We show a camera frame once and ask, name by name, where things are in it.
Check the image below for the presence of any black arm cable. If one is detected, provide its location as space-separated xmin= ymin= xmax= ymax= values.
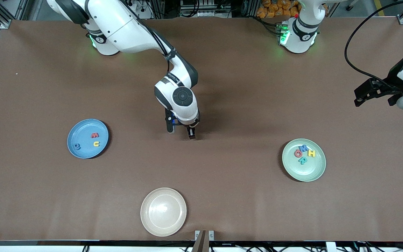
xmin=344 ymin=0 xmax=403 ymax=86
xmin=119 ymin=0 xmax=174 ymax=72

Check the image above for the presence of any green plate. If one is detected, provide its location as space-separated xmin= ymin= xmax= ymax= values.
xmin=282 ymin=139 xmax=327 ymax=182

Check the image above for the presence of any beige plate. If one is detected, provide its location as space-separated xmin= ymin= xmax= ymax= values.
xmin=140 ymin=188 xmax=188 ymax=237

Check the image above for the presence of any metal mount bracket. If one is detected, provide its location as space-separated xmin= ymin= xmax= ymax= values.
xmin=192 ymin=230 xmax=215 ymax=252

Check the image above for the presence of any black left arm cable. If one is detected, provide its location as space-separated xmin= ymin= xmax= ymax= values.
xmin=344 ymin=0 xmax=403 ymax=86

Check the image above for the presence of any blue plate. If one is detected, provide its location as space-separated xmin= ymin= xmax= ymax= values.
xmin=67 ymin=119 xmax=109 ymax=159

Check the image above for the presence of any orange packets pile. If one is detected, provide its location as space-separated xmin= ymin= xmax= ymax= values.
xmin=257 ymin=0 xmax=302 ymax=19

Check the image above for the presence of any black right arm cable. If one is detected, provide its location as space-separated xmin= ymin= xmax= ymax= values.
xmin=119 ymin=0 xmax=174 ymax=72

